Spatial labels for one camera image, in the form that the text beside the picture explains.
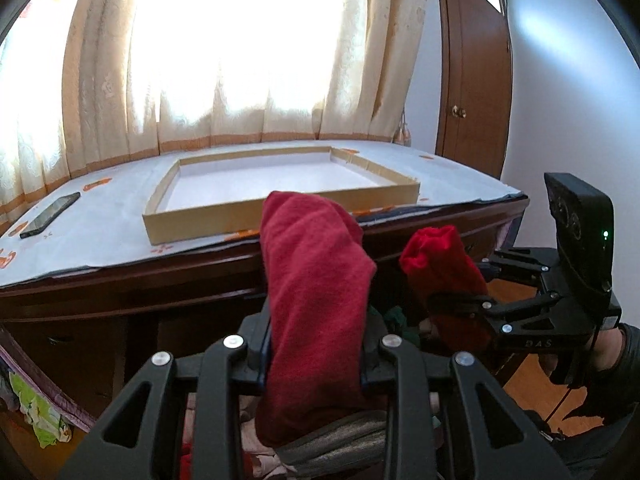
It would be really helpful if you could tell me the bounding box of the black smartphone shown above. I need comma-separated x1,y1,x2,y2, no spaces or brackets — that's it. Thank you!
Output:
19,192,82,240

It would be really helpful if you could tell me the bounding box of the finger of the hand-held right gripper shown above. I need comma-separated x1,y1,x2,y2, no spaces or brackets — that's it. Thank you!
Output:
427,290,563,333
479,246,563,293

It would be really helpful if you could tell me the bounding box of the green printed cloth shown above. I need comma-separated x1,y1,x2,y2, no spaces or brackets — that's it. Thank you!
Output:
7,370,73,448

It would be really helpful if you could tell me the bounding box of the person's right hand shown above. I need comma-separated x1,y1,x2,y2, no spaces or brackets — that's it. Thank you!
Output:
590,327,628,373

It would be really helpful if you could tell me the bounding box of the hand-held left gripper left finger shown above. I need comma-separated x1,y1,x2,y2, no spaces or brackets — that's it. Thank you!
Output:
60,305,273,480

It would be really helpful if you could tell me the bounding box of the brown wooden door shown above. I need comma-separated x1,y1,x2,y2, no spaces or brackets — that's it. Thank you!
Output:
434,0,515,179

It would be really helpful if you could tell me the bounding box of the curtain tassel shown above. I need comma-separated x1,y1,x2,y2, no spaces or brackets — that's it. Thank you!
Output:
392,110,412,147

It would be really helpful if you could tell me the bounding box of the purple trimmed cloth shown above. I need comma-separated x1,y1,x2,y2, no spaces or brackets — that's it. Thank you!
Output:
0,327,97,433

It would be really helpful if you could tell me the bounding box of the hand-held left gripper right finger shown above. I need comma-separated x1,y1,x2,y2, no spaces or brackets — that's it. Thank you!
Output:
357,305,576,480

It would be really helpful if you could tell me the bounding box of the white orange-printed table cover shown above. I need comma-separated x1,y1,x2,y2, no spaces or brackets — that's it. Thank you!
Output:
0,137,526,291

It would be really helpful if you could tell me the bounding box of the shallow cardboard tray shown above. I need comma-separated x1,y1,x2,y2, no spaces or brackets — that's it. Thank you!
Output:
141,146,420,247

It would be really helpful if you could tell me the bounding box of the dark red underwear grey waistband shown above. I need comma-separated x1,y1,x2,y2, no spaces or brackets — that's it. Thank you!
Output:
257,191,391,478

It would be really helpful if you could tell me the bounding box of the cream and orange curtain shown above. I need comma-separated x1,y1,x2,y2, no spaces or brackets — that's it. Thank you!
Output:
0,0,431,226

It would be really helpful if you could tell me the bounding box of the person's right forearm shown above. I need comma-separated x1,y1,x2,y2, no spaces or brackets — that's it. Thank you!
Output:
545,322,640,480

